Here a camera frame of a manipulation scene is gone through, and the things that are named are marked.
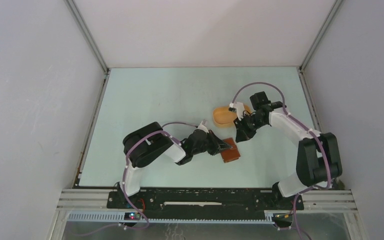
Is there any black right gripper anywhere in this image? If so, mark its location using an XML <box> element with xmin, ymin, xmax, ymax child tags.
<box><xmin>233</xmin><ymin>113</ymin><xmax>266</xmax><ymax>143</ymax></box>

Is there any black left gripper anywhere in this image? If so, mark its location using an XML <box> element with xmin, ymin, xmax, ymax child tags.
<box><xmin>191</xmin><ymin>129</ymin><xmax>231</xmax><ymax>156</ymax></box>

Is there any brown leather card holder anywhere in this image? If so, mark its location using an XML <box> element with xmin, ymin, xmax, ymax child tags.
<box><xmin>220</xmin><ymin>137</ymin><xmax>241</xmax><ymax>163</ymax></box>

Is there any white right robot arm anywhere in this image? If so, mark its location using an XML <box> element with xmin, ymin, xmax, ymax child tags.
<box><xmin>228</xmin><ymin>91</ymin><xmax>343</xmax><ymax>209</ymax></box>

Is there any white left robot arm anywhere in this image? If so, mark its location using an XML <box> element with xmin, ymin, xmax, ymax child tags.
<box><xmin>118</xmin><ymin>120</ymin><xmax>233</xmax><ymax>208</ymax></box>

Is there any orange plastic tray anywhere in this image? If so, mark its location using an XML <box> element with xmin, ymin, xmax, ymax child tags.
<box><xmin>212</xmin><ymin>106</ymin><xmax>237</xmax><ymax>128</ymax></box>

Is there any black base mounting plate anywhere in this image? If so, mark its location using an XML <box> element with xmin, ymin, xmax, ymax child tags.
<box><xmin>106</xmin><ymin>187</ymin><xmax>304</xmax><ymax>220</ymax></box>

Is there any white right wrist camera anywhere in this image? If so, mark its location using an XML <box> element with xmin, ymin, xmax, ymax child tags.
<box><xmin>228</xmin><ymin>102</ymin><xmax>246</xmax><ymax>121</ymax></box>

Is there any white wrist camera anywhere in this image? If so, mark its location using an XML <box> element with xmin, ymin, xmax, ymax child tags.
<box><xmin>228</xmin><ymin>102</ymin><xmax>246</xmax><ymax>121</ymax></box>
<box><xmin>197</xmin><ymin>119</ymin><xmax>209</xmax><ymax>133</ymax></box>

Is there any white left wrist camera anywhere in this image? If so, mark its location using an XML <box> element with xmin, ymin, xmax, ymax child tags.
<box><xmin>197</xmin><ymin>119</ymin><xmax>209</xmax><ymax>133</ymax></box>

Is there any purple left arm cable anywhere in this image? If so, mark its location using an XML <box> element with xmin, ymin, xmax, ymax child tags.
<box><xmin>69</xmin><ymin>121</ymin><xmax>201</xmax><ymax>238</ymax></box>

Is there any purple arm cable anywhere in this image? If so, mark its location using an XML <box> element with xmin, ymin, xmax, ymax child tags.
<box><xmin>231</xmin><ymin>81</ymin><xmax>333</xmax><ymax>240</ymax></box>
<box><xmin>69</xmin><ymin>121</ymin><xmax>201</xmax><ymax>238</ymax></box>

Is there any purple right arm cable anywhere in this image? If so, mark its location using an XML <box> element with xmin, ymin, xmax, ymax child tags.
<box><xmin>231</xmin><ymin>81</ymin><xmax>333</xmax><ymax>240</ymax></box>

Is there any white cable duct strip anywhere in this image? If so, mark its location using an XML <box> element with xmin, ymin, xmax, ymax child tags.
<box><xmin>66</xmin><ymin>211</ymin><xmax>275</xmax><ymax>225</ymax></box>

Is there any aluminium frame rail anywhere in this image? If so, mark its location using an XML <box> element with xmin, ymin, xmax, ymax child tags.
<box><xmin>56</xmin><ymin>188</ymin><xmax>359</xmax><ymax>215</ymax></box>

